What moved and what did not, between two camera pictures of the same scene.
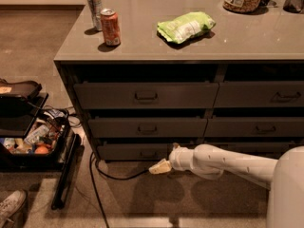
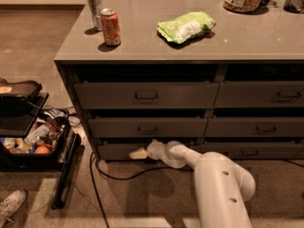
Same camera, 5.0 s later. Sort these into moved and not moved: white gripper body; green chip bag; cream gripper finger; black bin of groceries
Moved: white gripper body; cream gripper finger
Not moved: green chip bag; black bin of groceries
